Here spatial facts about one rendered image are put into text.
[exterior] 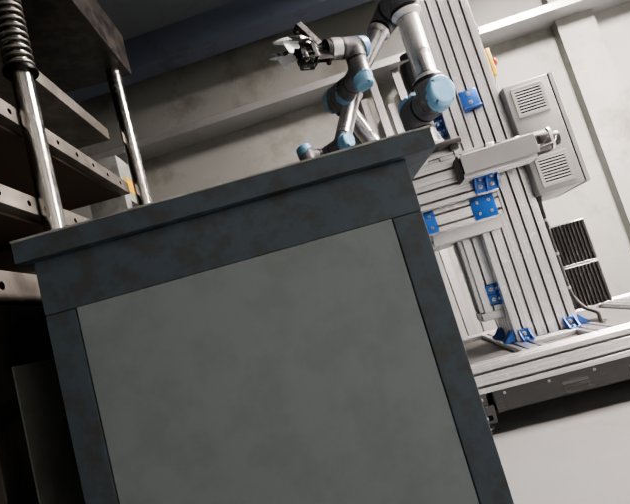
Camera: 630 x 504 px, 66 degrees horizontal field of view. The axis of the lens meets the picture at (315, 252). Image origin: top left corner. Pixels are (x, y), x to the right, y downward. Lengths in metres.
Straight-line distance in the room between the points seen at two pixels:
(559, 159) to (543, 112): 0.20
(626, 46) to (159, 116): 4.07
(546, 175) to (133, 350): 1.73
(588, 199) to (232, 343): 3.98
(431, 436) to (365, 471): 0.11
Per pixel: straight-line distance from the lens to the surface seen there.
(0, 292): 1.00
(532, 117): 2.20
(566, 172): 2.18
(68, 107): 1.98
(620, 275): 4.55
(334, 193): 0.80
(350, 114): 2.26
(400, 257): 0.79
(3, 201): 1.31
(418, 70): 1.94
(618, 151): 4.59
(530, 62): 4.74
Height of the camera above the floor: 0.56
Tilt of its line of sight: 7 degrees up
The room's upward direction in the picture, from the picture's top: 16 degrees counter-clockwise
